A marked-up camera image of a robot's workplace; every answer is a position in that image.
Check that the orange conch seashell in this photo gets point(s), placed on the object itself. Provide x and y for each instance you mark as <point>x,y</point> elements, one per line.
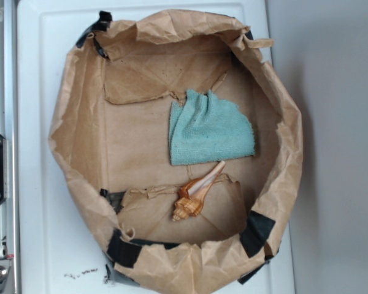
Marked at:
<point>191,196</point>

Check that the aluminium frame rail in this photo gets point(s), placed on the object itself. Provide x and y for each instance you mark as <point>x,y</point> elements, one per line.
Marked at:
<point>9,235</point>

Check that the light blue microfibre cloth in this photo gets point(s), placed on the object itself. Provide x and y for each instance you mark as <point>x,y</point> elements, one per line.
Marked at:
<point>207,129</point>

